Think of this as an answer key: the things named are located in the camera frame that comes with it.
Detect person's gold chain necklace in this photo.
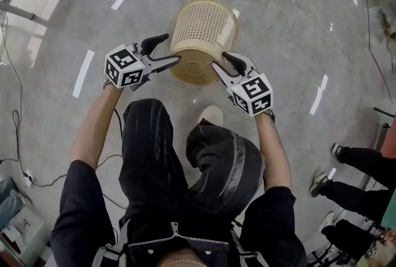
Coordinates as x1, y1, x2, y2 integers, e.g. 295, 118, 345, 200
160, 258, 208, 267

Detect white cabinet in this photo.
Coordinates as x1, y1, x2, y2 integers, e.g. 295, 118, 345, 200
0, 206, 44, 263

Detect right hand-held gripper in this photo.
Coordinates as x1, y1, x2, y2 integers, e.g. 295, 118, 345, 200
211, 51, 275, 118

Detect beige mesh waste basket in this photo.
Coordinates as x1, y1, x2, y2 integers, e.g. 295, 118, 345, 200
169, 0, 239, 87

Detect person's right forearm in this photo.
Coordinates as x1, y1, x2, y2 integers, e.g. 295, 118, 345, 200
255, 112, 293, 192

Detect person's black trousers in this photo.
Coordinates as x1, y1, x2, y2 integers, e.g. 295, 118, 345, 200
119, 98, 267, 217

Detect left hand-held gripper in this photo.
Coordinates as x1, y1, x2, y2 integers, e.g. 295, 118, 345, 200
103, 33, 182, 92

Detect person's right white shoe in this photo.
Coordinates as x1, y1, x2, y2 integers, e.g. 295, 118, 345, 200
197, 105, 224, 127

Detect person's black zip jacket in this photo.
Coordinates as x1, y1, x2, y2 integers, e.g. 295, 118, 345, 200
50, 159, 307, 267

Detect person's left forearm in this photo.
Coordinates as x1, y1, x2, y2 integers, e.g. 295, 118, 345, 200
71, 85, 124, 167

